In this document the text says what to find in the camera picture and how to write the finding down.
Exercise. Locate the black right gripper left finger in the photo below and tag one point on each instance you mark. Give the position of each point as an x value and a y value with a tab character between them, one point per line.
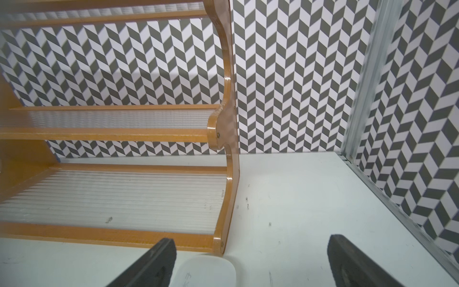
153	269

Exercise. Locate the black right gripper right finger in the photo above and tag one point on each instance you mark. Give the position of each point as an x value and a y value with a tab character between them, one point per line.
353	268

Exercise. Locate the frosted white pencil case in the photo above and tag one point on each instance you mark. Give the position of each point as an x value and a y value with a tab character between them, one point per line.
205	271

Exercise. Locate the orange three-tier wire shelf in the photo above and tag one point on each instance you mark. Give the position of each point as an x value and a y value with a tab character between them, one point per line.
123	205

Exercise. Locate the aluminium corner post right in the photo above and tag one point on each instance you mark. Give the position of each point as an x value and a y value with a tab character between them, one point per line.
388	14

